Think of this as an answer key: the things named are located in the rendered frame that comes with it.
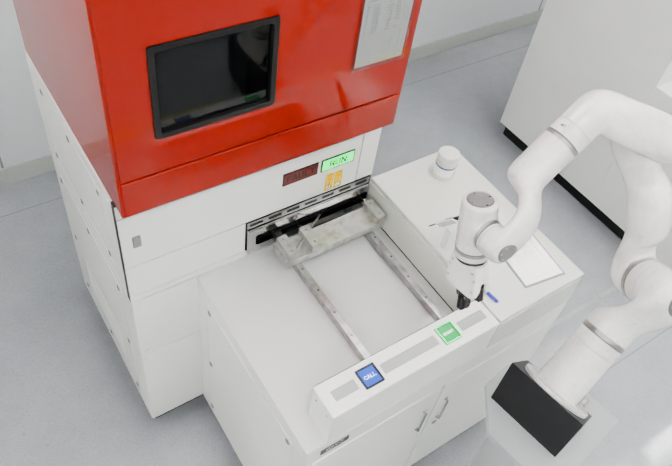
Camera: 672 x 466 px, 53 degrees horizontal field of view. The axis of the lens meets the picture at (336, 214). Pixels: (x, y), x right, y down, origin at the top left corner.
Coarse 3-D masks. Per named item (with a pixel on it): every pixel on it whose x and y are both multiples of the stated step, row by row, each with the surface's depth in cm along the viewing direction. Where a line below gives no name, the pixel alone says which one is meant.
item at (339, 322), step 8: (296, 264) 204; (304, 272) 202; (304, 280) 202; (312, 280) 201; (312, 288) 199; (320, 288) 199; (320, 296) 197; (320, 304) 198; (328, 304) 196; (328, 312) 195; (336, 312) 194; (336, 320) 192; (344, 320) 193; (344, 328) 191; (344, 336) 192; (352, 336) 189; (352, 344) 189; (360, 344) 188; (360, 352) 186
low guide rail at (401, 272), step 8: (368, 240) 217; (376, 240) 214; (376, 248) 215; (384, 248) 212; (384, 256) 212; (392, 256) 211; (392, 264) 210; (400, 264) 209; (400, 272) 207; (408, 280) 205; (408, 288) 206; (416, 288) 203; (416, 296) 204; (424, 296) 202; (424, 304) 202; (432, 304) 200; (432, 312) 199; (440, 312) 198
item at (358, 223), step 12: (348, 216) 216; (360, 216) 216; (324, 228) 211; (336, 228) 212; (348, 228) 212; (360, 228) 213; (372, 228) 215; (300, 240) 207; (324, 240) 208; (336, 240) 208; (348, 240) 212; (276, 252) 204; (300, 252) 203; (312, 252) 204; (288, 264) 201
